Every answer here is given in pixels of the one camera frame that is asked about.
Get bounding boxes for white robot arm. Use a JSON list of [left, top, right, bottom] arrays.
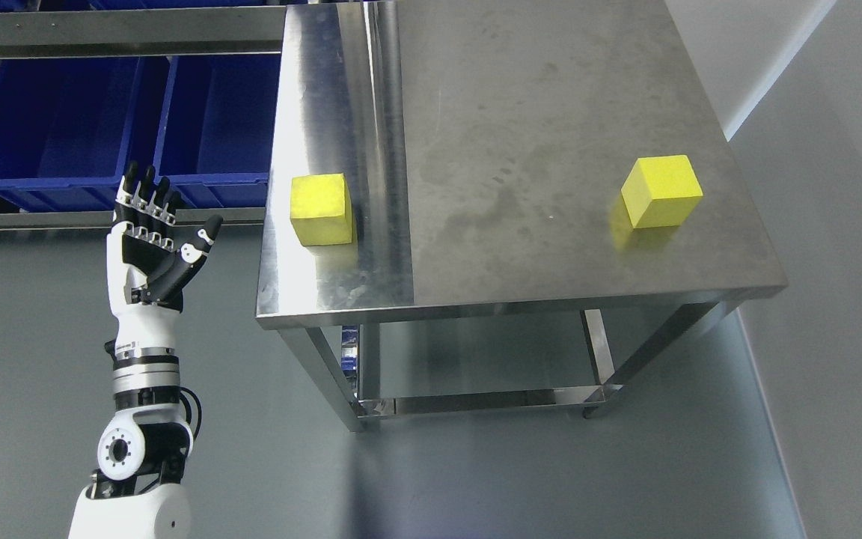
[[68, 341, 203, 538]]

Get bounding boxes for yellow foam block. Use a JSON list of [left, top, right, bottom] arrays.
[[620, 154, 704, 230], [290, 173, 355, 248]]

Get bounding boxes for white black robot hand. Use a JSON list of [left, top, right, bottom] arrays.
[[106, 161, 223, 357]]

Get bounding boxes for blue plastic bin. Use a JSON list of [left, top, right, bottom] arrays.
[[153, 54, 281, 209], [0, 57, 170, 213]]

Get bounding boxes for stainless steel table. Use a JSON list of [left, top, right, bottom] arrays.
[[254, 1, 787, 432]]

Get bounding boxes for metal shelf rack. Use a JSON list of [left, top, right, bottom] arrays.
[[0, 4, 290, 231]]

